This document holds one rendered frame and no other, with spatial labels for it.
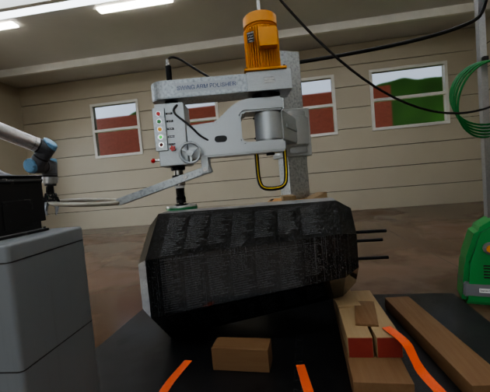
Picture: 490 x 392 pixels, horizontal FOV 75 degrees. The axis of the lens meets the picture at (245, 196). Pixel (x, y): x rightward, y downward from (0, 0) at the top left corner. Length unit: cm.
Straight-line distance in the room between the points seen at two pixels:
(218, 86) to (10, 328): 169
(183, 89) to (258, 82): 50
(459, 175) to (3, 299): 877
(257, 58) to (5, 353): 199
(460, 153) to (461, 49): 238
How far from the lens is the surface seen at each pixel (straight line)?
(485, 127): 394
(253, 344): 184
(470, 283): 274
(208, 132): 221
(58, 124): 1024
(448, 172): 898
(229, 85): 226
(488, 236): 268
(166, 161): 223
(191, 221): 199
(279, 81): 226
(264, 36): 230
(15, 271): 132
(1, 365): 145
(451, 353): 195
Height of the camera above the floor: 99
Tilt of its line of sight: 3 degrees down
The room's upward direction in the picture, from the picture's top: 5 degrees counter-clockwise
